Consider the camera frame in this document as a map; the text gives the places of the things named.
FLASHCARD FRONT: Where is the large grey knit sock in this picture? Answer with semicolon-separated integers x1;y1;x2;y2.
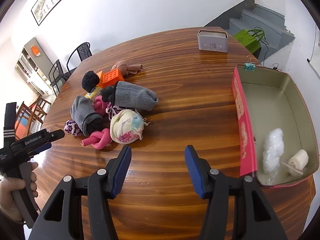
112;81;158;111

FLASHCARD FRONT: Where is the black fuzzy sock ball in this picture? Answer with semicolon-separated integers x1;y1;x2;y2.
100;86;115;102

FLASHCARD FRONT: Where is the black metal chair near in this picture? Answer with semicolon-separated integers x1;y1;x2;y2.
66;42;92;75

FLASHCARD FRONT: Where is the cream pink rolled sock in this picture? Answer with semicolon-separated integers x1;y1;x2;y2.
110;109;149;145

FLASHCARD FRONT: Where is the clear plastic bag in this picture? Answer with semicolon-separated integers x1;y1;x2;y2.
263;128;284;185

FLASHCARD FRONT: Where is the black metal chair far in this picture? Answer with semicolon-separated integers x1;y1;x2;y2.
49;60;70;96

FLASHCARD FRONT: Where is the dusty pink knotted stocking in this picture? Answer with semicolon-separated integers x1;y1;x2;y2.
111;60;143;76

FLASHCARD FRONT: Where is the black metal chair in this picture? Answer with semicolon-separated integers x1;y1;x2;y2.
66;42;92;75
49;60;70;96

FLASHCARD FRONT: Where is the grey staircase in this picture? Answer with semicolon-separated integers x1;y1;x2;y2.
206;0;295;63

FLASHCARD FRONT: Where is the person left hand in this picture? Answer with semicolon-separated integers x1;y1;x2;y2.
0;161;39;222

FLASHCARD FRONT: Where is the grey tin box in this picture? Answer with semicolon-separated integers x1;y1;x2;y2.
197;30;228;53

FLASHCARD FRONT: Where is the pink knotted sock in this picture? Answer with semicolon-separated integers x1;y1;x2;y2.
81;128;112;150

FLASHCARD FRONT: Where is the teal binder clip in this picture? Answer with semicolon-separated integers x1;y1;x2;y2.
244;55;256;71

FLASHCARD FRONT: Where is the small grey rolled sock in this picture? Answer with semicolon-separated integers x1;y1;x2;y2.
71;95;104;137

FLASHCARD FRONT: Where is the green paper bag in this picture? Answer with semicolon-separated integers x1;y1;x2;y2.
233;29;265;54

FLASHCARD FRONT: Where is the small orange studded cube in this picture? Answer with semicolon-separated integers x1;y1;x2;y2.
102;68;124;88

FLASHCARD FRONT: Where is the navy fuzzy sock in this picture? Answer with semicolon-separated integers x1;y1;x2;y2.
81;70;100;93

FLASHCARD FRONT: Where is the white shelf cabinet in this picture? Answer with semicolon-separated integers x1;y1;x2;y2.
15;37;54;95

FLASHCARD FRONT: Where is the wooden chair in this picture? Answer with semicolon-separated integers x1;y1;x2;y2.
15;103;36;140

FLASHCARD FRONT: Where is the framed wall picture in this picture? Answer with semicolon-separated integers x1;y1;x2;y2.
31;0;61;26

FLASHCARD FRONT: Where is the yellow green carton box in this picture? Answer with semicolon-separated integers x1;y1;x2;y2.
85;87;101;100

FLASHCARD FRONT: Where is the pink black leopard fuzzy sock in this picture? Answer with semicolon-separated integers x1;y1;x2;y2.
64;120;82;137

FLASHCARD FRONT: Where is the pink storage box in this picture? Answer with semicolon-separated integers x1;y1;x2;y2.
232;64;319;188

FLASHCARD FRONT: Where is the large light orange toy cube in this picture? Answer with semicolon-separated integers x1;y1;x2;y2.
96;71;104;88

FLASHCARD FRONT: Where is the white paper roll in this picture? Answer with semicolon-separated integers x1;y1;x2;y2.
280;150;309;178

